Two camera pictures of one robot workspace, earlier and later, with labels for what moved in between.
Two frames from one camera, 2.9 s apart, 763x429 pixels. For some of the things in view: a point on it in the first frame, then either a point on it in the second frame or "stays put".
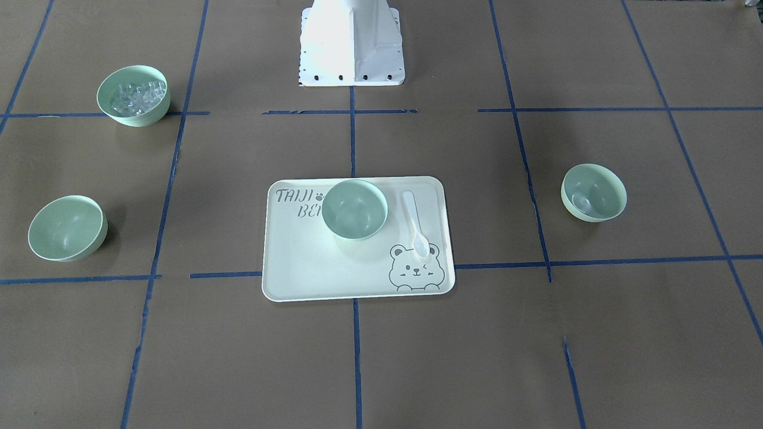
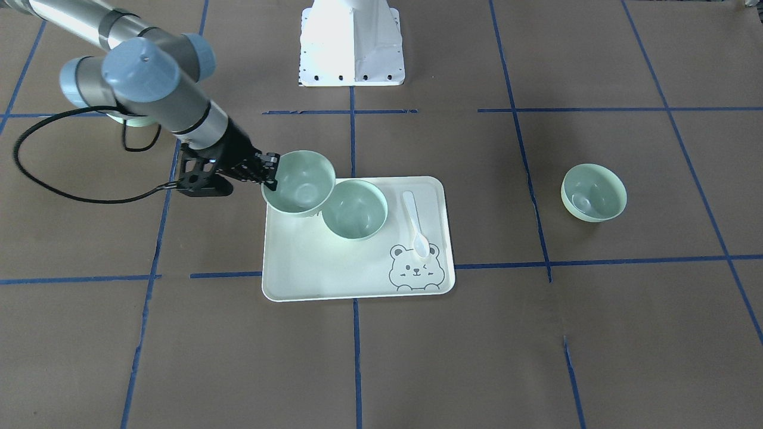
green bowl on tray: x=354 y=210 stays put
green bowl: x=67 y=229 -> x=304 y=181
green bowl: x=593 y=192 stays put
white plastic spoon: x=421 y=245 stays put
